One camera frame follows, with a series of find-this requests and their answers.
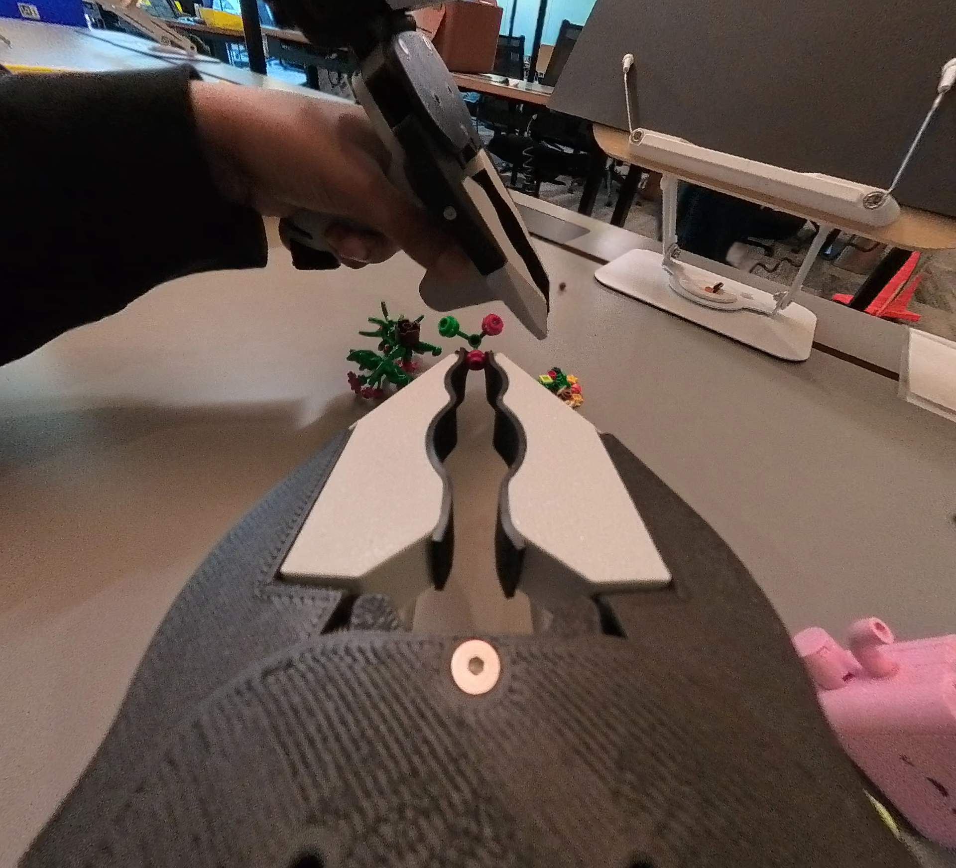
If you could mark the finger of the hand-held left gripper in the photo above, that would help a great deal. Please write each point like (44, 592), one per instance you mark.
(523, 240)
(463, 289)

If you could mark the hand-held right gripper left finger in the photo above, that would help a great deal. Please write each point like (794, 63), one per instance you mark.
(366, 502)

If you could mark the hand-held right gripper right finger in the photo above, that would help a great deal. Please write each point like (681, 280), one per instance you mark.
(582, 502)

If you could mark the toy stem with magenta flowers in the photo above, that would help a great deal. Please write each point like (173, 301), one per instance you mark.
(493, 324)

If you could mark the green toy plant brown pot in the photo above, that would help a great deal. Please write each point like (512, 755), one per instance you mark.
(385, 367)

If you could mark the person's left forearm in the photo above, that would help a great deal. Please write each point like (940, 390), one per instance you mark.
(112, 196)

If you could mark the person's left hand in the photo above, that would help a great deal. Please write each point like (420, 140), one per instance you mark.
(299, 151)

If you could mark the brown paper bag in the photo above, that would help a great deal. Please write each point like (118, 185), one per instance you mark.
(467, 35)

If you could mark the pile of small toy pieces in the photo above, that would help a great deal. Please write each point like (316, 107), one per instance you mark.
(560, 386)

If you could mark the small orange toy piece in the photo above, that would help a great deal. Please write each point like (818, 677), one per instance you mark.
(715, 287)

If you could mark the black board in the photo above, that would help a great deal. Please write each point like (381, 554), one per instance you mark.
(747, 24)

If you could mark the red object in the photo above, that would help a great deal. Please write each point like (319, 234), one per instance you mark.
(881, 293)

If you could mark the laminated paper sheet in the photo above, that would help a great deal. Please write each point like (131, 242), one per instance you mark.
(930, 375)

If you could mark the pink toy flower pot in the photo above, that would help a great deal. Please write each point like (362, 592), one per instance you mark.
(896, 718)

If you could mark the blue plastic bin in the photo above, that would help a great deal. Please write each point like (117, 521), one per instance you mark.
(34, 1)

